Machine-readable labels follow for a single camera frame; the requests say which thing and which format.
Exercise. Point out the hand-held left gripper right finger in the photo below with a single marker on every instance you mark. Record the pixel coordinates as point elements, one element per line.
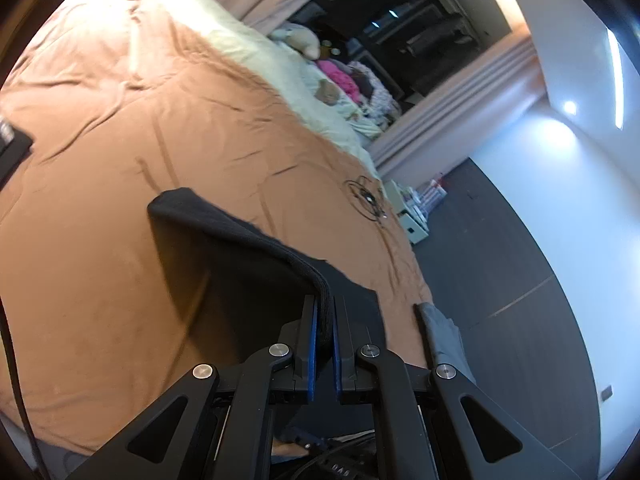
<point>337,360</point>

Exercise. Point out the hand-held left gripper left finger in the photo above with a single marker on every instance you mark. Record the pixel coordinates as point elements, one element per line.
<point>311,355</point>

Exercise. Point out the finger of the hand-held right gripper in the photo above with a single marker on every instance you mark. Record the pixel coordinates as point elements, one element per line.
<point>307,442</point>

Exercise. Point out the black teddy bear print t-shirt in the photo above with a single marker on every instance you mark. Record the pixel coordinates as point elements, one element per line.
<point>240,260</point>

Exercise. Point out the grey cloth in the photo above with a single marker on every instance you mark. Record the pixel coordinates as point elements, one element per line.
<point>442,332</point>

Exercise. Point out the white bedside cabinet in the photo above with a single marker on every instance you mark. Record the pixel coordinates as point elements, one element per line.
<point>407,210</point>

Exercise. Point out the pink striped box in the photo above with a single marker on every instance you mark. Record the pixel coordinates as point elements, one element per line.
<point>434,190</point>

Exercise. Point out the brown teddy bear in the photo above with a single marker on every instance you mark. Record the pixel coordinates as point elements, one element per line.
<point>328,91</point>

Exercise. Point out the pink cloth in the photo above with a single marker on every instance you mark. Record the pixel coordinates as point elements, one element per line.
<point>339,72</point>

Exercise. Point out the orange-brown bed blanket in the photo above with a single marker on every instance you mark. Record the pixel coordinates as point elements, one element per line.
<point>100,160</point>

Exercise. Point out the cream duvet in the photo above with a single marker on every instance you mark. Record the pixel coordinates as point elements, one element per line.
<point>270,60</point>

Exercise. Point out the beige plush toy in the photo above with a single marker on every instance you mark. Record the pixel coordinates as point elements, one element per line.
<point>301,40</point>

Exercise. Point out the round ceiling spotlight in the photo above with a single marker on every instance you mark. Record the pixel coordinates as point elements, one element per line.
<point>569,106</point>

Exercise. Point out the dark window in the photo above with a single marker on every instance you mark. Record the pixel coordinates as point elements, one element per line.
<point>415,15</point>

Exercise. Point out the black flat object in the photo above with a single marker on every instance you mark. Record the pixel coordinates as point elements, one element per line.
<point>12,147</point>

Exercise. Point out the ceiling strip light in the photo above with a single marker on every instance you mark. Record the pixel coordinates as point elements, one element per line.
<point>615,77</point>

